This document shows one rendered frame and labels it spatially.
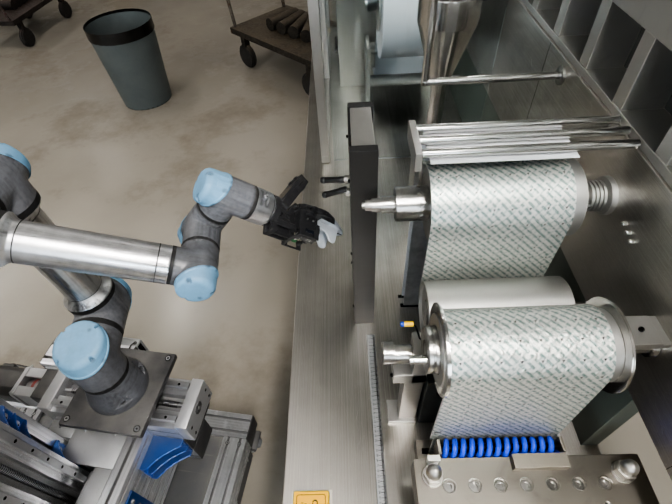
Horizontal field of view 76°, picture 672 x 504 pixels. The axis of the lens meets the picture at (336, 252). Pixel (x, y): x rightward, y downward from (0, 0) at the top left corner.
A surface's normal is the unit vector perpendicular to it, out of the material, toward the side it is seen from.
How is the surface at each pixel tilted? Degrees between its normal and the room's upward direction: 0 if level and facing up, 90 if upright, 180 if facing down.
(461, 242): 92
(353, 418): 0
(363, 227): 90
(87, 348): 7
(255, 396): 0
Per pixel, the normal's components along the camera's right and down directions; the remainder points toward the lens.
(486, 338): -0.04, -0.39
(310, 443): -0.05, -0.66
